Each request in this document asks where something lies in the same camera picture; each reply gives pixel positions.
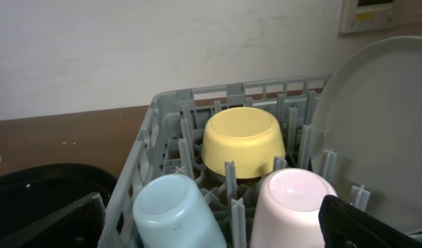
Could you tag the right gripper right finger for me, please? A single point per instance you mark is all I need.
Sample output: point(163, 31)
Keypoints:
point(344, 226)

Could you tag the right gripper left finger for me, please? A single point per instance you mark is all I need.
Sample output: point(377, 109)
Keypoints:
point(79, 224)

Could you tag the pink cup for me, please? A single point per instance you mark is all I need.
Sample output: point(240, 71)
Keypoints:
point(287, 210)

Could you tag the blue cup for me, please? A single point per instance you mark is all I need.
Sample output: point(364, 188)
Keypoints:
point(171, 212)

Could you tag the grey plate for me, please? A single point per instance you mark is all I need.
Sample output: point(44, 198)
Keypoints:
point(370, 115)

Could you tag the yellow bowl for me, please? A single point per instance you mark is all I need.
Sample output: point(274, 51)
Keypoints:
point(247, 136)

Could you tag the grey dishwasher rack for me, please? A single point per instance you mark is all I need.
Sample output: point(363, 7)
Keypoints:
point(170, 142)

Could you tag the round black serving tray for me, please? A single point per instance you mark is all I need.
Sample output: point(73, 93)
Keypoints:
point(29, 195)

